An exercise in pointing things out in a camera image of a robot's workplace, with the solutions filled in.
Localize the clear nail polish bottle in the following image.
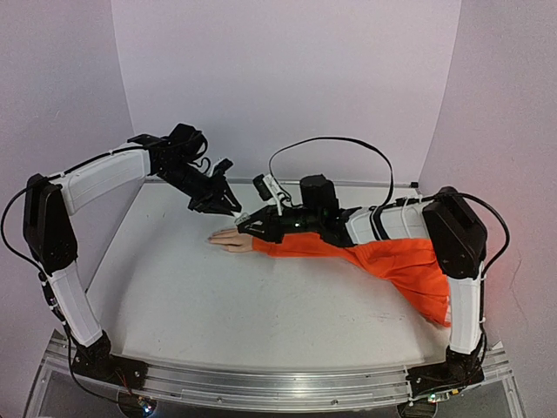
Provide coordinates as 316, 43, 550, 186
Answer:
235, 212, 250, 225

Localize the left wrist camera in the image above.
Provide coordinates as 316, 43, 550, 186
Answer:
208, 158, 233, 177

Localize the aluminium back rail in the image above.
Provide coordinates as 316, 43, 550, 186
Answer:
144, 177, 419, 189

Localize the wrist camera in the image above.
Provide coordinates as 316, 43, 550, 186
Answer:
252, 174, 291, 205
208, 158, 233, 177

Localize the black right camera cable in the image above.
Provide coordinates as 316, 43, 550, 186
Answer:
268, 136, 395, 206

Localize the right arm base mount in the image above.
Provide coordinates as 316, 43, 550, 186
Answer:
406, 335, 487, 401

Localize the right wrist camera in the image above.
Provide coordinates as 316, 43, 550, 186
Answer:
252, 174, 291, 205

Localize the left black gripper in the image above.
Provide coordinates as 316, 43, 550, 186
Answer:
159, 160, 245, 215

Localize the mannequin hand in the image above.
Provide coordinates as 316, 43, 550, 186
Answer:
208, 228, 253, 253

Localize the orange sweatshirt sleeve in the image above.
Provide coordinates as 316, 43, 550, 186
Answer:
252, 233, 451, 327

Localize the aluminium front rail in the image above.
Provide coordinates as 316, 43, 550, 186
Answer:
43, 330, 508, 404

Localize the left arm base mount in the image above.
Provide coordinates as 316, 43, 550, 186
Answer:
69, 331, 148, 391

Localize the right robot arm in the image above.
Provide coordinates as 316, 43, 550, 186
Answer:
238, 175, 493, 354

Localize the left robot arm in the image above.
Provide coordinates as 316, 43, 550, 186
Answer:
16, 124, 242, 381

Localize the aluminium rail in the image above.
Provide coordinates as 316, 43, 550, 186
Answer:
144, 177, 419, 189
43, 330, 508, 404

